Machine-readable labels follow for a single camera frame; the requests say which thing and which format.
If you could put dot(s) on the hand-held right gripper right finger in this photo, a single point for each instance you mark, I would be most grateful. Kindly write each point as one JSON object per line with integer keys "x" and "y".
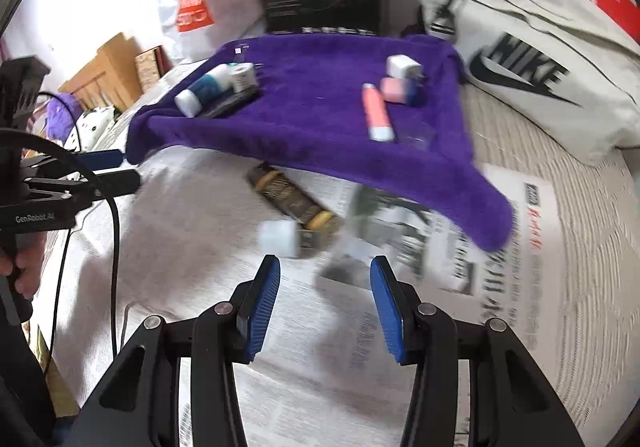
{"x": 387, "y": 312}

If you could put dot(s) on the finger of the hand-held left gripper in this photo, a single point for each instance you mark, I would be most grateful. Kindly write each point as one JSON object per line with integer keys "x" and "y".
{"x": 115, "y": 183}
{"x": 100, "y": 160}

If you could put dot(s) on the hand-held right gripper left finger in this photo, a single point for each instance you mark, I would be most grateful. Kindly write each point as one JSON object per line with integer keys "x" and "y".
{"x": 262, "y": 312}

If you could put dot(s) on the small translucent white bottle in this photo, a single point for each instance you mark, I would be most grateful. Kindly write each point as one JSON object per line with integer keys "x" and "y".
{"x": 277, "y": 239}

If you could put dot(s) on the blue bottle with white cap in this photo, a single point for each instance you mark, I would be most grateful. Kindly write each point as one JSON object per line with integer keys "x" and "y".
{"x": 207, "y": 89}

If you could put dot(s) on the black tube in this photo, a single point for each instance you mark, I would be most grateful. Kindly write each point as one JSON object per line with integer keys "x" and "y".
{"x": 235, "y": 102}

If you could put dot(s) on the white tape roll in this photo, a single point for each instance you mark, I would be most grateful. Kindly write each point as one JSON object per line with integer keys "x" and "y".
{"x": 243, "y": 77}

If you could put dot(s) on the pink and white tube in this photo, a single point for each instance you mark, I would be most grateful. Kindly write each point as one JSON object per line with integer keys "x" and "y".
{"x": 376, "y": 114}

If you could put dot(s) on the pink jar with blue lid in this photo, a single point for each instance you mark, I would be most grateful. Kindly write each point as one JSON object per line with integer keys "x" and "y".
{"x": 395, "y": 89}

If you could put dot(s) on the person's left hand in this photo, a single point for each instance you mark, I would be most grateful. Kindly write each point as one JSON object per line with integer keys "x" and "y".
{"x": 27, "y": 272}

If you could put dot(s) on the white power strip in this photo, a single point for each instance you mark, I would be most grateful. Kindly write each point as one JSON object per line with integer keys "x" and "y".
{"x": 95, "y": 124}

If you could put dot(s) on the purple cloth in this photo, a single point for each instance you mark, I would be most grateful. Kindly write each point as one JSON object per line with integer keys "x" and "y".
{"x": 60, "y": 114}

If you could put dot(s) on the wooden furniture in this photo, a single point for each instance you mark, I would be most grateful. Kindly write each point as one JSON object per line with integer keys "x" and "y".
{"x": 100, "y": 72}

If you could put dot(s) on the newspaper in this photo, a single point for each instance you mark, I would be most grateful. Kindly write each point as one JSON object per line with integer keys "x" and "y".
{"x": 175, "y": 252}

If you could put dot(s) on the brown patterned box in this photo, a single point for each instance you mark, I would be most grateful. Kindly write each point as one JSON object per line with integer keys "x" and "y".
{"x": 150, "y": 63}

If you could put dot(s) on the purple towel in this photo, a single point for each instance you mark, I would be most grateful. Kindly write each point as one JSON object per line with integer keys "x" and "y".
{"x": 310, "y": 127}

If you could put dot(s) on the white textured mat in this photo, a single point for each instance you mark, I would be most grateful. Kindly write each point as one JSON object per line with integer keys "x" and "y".
{"x": 590, "y": 277}

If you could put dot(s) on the white charger plug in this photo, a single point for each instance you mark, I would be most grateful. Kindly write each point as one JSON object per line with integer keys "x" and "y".
{"x": 400, "y": 66}

